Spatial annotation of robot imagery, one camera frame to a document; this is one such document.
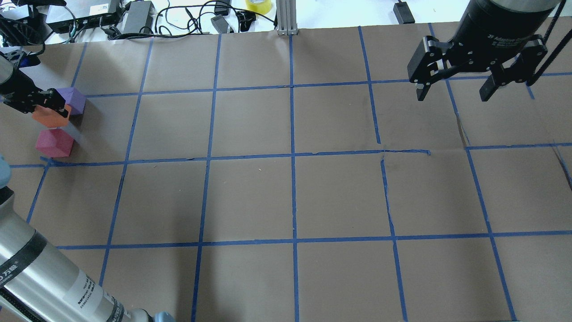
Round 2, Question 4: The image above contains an orange foam cube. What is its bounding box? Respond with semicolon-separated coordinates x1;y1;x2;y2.
31;104;72;128

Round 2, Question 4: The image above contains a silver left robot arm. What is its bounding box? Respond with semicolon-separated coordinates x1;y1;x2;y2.
0;50;174;322

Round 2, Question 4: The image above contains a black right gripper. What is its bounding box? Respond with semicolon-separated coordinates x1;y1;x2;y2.
407;0;561;102

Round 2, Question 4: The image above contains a black power adapter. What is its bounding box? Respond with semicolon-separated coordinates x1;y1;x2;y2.
393;0;416;25

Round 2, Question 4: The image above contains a black power brick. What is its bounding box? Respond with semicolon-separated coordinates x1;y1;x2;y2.
122;0;155;34

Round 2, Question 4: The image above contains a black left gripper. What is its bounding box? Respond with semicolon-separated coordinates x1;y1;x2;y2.
0;67;67;118

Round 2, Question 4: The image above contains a pink foam cube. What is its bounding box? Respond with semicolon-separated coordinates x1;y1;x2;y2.
35;128;74;158

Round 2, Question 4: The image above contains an aluminium frame post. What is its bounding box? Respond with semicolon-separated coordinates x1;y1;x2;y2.
276;0;299;35

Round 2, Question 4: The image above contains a yellow tape roll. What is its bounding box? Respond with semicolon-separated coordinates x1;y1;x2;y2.
245;0;272;15

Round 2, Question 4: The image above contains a purple foam cube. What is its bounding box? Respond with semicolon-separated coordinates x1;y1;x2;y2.
56;86;87;116

